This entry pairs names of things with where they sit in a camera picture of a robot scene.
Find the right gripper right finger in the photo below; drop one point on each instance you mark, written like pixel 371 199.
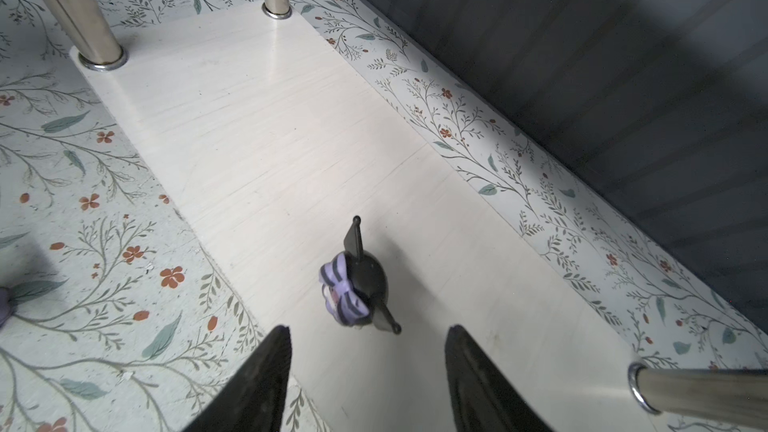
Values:
pixel 482 398

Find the black purple toy figure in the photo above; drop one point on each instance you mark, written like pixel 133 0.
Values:
pixel 355 286
pixel 6 307

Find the white two-tier shelf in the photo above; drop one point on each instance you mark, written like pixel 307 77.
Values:
pixel 336 162

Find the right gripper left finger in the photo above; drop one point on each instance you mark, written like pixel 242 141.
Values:
pixel 254 398

